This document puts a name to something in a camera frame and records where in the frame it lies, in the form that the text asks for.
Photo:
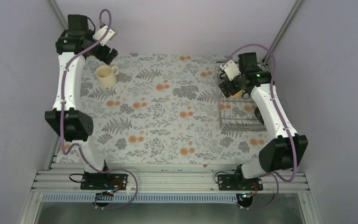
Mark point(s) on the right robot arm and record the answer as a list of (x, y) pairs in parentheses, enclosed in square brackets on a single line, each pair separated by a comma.
[(286, 148)]

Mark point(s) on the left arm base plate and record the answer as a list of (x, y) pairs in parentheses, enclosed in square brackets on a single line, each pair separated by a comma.
[(104, 182)]

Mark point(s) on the white slotted cable duct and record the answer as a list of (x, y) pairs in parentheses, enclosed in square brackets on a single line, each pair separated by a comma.
[(73, 197)]

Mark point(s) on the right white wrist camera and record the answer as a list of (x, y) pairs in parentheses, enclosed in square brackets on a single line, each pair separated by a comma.
[(231, 69)]

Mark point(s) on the yellow mug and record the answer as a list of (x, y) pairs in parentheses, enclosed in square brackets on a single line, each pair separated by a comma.
[(238, 94)]

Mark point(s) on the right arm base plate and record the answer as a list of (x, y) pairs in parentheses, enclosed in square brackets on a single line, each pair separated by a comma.
[(228, 182)]

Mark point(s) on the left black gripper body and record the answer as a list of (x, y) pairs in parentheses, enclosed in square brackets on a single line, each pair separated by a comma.
[(102, 56)]

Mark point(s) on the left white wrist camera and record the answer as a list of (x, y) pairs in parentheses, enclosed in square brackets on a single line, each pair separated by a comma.
[(108, 32)]

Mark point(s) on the cream ribbed mug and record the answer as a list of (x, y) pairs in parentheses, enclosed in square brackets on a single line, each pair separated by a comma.
[(106, 75)]

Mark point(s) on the aluminium mounting rail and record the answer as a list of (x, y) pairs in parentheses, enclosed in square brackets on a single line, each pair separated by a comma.
[(163, 181)]

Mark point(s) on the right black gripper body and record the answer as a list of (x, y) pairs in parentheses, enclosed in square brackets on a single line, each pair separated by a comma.
[(233, 89)]

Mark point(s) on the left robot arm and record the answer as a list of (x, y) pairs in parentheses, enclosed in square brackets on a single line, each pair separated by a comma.
[(74, 46)]

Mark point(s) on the wire dish rack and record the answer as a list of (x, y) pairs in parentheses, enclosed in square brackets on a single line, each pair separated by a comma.
[(237, 114)]

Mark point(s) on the floral table mat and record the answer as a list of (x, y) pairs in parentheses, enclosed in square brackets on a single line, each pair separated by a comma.
[(164, 110)]

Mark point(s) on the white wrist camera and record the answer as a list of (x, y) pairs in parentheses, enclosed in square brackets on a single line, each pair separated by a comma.
[(231, 69), (108, 32)]

